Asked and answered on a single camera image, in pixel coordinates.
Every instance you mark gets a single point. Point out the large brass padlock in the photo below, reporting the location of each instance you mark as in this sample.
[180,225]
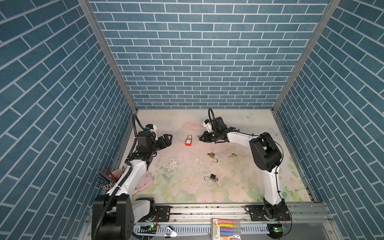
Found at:
[213,157]

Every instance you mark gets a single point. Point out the aluminium front rail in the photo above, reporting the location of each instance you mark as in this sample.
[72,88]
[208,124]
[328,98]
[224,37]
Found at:
[203,213]

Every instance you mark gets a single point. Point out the small brass padlock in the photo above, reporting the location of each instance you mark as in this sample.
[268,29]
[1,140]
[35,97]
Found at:
[233,155]

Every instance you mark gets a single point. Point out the red padlock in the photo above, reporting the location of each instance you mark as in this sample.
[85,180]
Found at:
[189,140]

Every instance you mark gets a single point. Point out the pink pencil case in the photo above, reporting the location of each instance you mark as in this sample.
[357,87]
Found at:
[144,183]

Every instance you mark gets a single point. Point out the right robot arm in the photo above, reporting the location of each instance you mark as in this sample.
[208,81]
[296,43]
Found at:
[266,155]

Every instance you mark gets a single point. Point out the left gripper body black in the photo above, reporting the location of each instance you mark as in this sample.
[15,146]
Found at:
[151,149]

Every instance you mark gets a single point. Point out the marker pack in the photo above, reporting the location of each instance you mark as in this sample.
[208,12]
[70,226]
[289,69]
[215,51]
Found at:
[225,229]

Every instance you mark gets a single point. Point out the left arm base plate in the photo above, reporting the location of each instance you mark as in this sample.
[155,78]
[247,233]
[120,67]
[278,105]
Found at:
[157,214]

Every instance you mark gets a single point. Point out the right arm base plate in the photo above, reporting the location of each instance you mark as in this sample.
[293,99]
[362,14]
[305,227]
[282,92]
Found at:
[258,211]

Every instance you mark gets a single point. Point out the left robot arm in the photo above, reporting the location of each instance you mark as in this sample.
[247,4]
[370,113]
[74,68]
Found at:
[114,215]

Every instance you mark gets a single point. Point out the metal binder clip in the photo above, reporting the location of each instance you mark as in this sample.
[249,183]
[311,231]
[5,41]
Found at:
[170,232]

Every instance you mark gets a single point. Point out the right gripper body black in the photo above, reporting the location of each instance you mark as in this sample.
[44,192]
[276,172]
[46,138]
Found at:
[214,135]

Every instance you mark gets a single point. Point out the black padlock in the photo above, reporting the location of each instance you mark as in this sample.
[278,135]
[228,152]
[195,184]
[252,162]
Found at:
[212,178]

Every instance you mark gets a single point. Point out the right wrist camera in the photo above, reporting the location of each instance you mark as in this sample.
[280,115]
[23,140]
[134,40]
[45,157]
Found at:
[208,125]

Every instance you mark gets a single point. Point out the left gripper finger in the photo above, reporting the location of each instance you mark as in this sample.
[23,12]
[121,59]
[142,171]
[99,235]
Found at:
[166,136]
[162,144]

